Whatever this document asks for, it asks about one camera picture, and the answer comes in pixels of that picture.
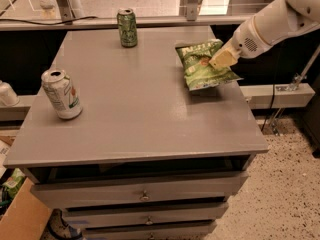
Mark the grey drawer cabinet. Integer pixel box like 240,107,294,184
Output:
3,25,270,240

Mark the cardboard box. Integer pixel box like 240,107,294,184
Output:
0,179,52,240

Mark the middle grey drawer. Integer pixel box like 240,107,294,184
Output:
63,202,228,228

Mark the white bottle at left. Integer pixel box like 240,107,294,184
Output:
0,81,19,106

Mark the grey drawer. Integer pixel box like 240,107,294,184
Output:
31,171,248,208
83,220,217,240
63,202,228,228

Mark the bottom grey drawer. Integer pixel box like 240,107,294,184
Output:
83,220,217,240

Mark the white 7up can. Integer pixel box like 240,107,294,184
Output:
41,69,82,120

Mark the green jalapeno chip bag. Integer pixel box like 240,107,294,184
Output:
175,39,240,91

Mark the black cable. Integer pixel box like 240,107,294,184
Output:
0,15,98,26

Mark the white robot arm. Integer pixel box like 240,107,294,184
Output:
210,0,320,68

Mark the top grey drawer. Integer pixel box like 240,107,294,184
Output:
31,171,248,208

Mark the green package in box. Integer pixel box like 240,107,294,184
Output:
2,168,25,199

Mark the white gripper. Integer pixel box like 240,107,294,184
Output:
209,17,270,69

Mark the green soda can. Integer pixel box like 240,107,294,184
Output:
117,8,138,48

